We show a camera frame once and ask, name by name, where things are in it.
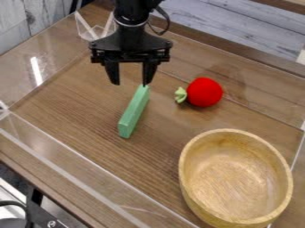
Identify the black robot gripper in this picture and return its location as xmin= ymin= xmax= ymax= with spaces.
xmin=89 ymin=27 xmax=172 ymax=86

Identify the green rectangular block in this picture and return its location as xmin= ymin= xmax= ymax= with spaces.
xmin=117 ymin=85 xmax=150 ymax=138

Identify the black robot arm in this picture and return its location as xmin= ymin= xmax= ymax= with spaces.
xmin=89 ymin=0 xmax=172 ymax=86

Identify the brown wooden bowl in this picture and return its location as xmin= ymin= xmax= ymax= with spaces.
xmin=179 ymin=128 xmax=293 ymax=228

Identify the red plush strawberry toy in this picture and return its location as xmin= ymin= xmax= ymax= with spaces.
xmin=174 ymin=77 xmax=223 ymax=107

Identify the clear acrylic corner bracket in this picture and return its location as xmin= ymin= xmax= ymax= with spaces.
xmin=73 ymin=12 xmax=116 ymax=42

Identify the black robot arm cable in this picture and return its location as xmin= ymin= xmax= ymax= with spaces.
xmin=147 ymin=5 xmax=171 ymax=37

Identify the clear acrylic wall panel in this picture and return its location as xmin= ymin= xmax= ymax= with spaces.
xmin=0 ymin=102 xmax=199 ymax=228

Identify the black cable at table corner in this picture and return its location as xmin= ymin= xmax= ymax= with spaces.
xmin=0 ymin=200 xmax=35 ymax=228

